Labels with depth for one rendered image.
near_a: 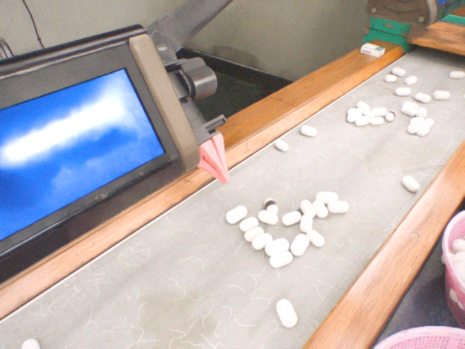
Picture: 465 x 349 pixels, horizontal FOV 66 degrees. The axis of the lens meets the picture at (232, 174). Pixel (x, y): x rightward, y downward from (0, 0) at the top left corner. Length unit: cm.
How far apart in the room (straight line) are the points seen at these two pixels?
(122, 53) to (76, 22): 243
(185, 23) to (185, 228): 36
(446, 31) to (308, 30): 131
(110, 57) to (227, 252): 41
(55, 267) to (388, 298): 44
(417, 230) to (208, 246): 32
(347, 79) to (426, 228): 54
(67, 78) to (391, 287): 45
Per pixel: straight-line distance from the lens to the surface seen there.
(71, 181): 17
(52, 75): 17
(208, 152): 57
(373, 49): 122
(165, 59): 60
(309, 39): 247
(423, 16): 49
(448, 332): 51
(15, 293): 57
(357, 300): 50
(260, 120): 80
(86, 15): 265
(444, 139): 90
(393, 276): 54
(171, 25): 65
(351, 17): 232
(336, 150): 77
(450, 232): 64
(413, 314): 63
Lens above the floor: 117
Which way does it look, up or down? 39 degrees down
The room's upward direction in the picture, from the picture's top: straight up
